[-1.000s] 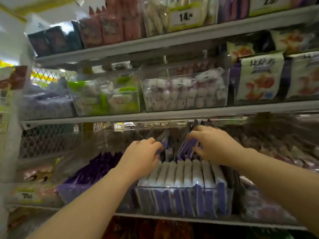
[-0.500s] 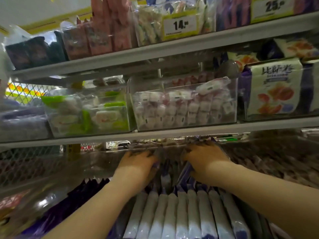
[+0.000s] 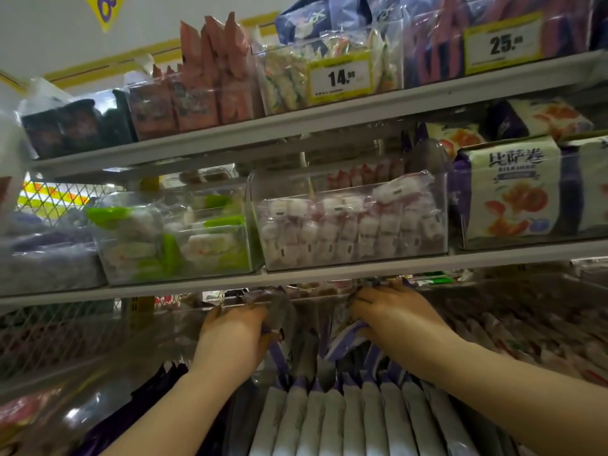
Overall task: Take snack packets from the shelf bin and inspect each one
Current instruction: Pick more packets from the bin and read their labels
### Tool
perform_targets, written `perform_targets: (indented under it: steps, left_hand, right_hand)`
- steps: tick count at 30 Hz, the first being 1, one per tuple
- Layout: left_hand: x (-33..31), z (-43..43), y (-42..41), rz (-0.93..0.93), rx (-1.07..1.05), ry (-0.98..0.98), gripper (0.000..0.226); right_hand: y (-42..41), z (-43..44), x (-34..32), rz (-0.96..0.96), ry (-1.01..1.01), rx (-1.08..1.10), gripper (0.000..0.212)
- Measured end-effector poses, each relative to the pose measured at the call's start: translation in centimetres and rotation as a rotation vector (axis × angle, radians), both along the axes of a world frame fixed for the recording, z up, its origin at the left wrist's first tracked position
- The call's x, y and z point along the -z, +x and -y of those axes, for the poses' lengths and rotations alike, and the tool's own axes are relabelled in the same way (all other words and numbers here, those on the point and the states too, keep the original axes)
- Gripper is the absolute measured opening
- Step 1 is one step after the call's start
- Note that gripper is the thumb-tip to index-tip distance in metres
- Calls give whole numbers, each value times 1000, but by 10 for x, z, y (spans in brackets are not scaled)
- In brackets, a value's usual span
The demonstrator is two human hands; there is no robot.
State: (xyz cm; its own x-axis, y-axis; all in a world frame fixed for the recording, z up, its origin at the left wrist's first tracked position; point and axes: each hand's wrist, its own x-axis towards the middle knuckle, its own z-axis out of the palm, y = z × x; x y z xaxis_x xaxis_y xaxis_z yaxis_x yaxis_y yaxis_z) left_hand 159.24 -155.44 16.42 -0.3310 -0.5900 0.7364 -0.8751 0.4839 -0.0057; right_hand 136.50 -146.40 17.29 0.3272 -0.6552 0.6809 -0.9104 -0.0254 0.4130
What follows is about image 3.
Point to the person's right fingers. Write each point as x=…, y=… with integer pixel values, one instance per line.
x=368, y=306

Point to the row of dark purple packets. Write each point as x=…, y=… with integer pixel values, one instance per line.
x=128, y=413

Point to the bin of dark packets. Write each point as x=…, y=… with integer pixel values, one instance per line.
x=76, y=125

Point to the bin of pale wrapped snacks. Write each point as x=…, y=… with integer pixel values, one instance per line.
x=532, y=322

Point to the pile of white pink marshmallows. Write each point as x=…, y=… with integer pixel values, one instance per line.
x=351, y=227

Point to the person's right forearm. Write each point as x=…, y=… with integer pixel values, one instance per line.
x=513, y=398

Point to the person's right hand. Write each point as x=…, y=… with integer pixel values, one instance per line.
x=403, y=322

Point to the white purple orange-print pack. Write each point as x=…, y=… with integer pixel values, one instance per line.
x=456, y=137
x=591, y=185
x=513, y=189
x=546, y=116

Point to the clear bin of marshmallows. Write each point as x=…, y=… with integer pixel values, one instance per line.
x=351, y=251

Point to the bin of red purple packets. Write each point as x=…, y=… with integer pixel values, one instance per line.
x=432, y=47

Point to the row of orange packets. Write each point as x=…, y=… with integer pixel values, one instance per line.
x=209, y=85

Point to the person's left hand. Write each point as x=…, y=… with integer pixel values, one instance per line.
x=230, y=339

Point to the person's left forearm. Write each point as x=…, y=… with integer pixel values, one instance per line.
x=171, y=413

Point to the grey metal shelf board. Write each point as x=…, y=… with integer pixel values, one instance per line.
x=332, y=118
x=361, y=270

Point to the row of white packets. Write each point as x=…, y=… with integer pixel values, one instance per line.
x=361, y=417

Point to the bin of purple wrapped sweets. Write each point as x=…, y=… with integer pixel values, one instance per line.
x=47, y=261

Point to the yellow white price tag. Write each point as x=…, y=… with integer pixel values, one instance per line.
x=503, y=42
x=339, y=78

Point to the blue snack bags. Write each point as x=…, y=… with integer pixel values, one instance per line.
x=323, y=14

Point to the clear bin of roll packs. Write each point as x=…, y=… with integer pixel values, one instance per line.
x=570, y=239

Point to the red snack packet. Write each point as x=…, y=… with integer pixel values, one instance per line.
x=26, y=413

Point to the purple white snack packet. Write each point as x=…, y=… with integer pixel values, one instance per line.
x=344, y=341
x=281, y=358

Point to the white plastic bag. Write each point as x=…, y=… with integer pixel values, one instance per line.
x=9, y=161

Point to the pile of green white packs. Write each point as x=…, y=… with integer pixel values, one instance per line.
x=199, y=246

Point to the clear bin of green packs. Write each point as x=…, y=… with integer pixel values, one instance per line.
x=142, y=270

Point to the yellow triangle sign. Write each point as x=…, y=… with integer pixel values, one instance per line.
x=105, y=9

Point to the person's left fingers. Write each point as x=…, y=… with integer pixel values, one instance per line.
x=261, y=322

